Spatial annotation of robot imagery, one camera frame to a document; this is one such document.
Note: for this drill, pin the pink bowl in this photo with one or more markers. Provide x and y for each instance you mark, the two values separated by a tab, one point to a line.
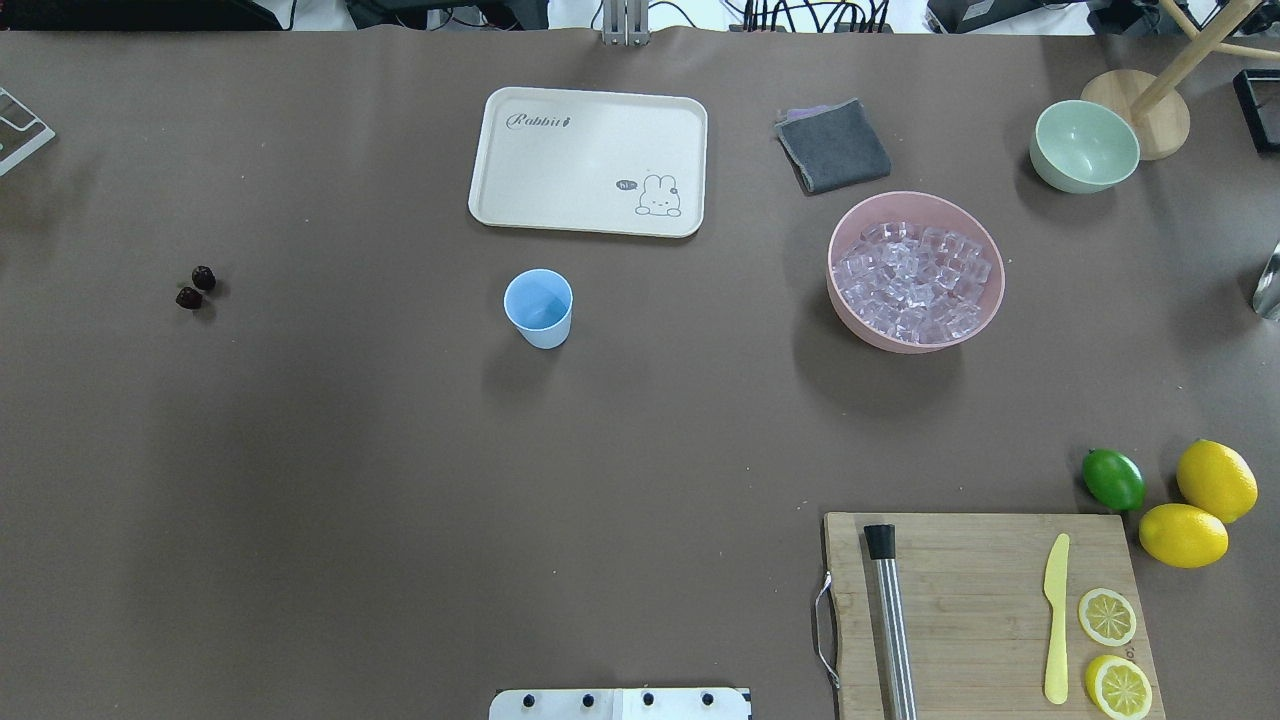
917	208

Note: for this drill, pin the yellow plastic knife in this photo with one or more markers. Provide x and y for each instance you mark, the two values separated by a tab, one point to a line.
1055	590

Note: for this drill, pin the lemon slice lower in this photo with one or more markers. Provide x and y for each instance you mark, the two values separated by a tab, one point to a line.
1119	688

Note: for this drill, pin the yellow lemon near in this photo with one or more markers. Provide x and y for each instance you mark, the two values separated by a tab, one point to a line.
1183	536

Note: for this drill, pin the black tray with glasses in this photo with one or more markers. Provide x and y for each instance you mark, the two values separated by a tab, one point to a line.
1257	91

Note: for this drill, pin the lemon slice upper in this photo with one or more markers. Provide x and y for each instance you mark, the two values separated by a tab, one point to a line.
1107	617

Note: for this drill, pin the mint green bowl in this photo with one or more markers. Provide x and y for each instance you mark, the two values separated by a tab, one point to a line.
1082	147

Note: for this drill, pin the light blue plastic cup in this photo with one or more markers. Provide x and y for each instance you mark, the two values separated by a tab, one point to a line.
539	304

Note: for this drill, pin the steel ice scoop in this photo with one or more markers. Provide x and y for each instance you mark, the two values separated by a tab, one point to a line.
1265	300

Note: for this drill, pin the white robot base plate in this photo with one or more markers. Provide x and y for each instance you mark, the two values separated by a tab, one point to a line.
623	703

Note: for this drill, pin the wooden cup tree stand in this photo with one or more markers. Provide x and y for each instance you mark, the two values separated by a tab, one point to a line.
1152	105

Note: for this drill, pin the yellow lemon far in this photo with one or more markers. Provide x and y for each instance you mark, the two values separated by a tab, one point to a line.
1217	479

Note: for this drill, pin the lemon slice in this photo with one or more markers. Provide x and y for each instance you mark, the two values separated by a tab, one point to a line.
1107	617
1119	688

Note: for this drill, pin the yellow lemon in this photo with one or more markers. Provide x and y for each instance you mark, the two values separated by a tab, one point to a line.
1183	536
1217	479

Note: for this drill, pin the cream rabbit tray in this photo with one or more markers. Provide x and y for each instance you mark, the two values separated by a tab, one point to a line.
557	159

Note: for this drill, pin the green lime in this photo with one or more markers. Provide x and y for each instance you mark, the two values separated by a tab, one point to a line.
1113	480

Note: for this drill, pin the dark red cherry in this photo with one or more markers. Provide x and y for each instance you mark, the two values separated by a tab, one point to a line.
204	279
189	298

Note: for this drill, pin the grey folded cloth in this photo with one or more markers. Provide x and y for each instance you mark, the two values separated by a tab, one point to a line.
833	146

